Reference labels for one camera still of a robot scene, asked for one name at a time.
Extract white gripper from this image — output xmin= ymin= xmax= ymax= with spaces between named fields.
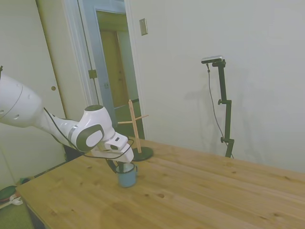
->
xmin=91 ymin=140 xmax=135 ymax=174

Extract blue enamel mug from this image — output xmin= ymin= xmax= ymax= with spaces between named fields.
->
xmin=115 ymin=163 xmax=139 ymax=188

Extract wooden mug tree black base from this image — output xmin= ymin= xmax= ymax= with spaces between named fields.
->
xmin=117 ymin=99 xmax=154 ymax=161

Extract black tower box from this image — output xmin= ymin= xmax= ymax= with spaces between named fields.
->
xmin=62 ymin=142 xmax=84 ymax=163

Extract brown wooden door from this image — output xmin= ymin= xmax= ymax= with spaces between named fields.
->
xmin=99 ymin=29 xmax=128 ymax=108

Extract white floor object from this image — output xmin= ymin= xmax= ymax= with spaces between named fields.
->
xmin=9 ymin=194 xmax=23 ymax=206

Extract dark green floor object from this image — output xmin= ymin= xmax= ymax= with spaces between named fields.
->
xmin=0 ymin=185 xmax=18 ymax=203

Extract white door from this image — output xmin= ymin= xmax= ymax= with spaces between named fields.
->
xmin=35 ymin=0 xmax=98 ymax=120

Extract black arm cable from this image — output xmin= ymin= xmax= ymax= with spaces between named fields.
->
xmin=43 ymin=107 xmax=134 ymax=160

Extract black camera stand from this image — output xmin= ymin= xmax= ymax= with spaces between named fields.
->
xmin=211 ymin=60 xmax=235 ymax=159

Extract metal wall switch plate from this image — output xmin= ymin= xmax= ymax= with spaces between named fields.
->
xmin=139 ymin=18 xmax=149 ymax=37

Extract exterior camera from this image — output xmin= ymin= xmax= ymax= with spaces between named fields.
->
xmin=201 ymin=55 xmax=225 ymax=65

